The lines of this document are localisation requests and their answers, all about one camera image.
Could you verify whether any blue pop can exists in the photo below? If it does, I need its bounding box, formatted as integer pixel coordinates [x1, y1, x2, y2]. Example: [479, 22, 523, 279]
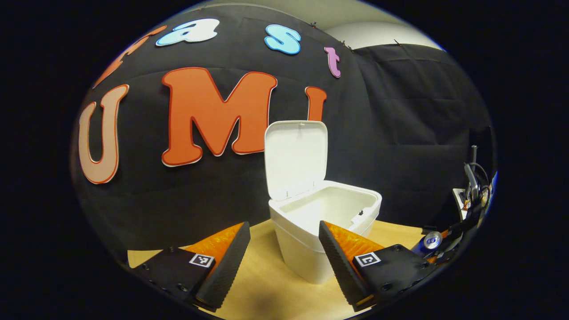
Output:
[411, 231, 444, 257]

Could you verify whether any wooden desktop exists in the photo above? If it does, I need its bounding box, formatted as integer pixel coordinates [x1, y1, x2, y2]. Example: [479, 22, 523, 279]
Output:
[127, 218, 446, 320]

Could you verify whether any black backdrop cloth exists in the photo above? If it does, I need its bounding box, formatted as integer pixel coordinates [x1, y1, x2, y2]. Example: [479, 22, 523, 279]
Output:
[69, 4, 497, 264]

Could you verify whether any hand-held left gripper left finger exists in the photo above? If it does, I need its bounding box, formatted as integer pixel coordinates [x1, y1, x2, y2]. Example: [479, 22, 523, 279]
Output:
[133, 221, 252, 312]

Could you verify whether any white desktop garbage bin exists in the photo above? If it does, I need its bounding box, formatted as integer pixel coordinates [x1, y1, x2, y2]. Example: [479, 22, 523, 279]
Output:
[264, 120, 383, 285]

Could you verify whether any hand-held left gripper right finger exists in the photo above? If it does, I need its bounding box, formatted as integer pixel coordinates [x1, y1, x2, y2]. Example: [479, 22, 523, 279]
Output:
[318, 220, 439, 312]

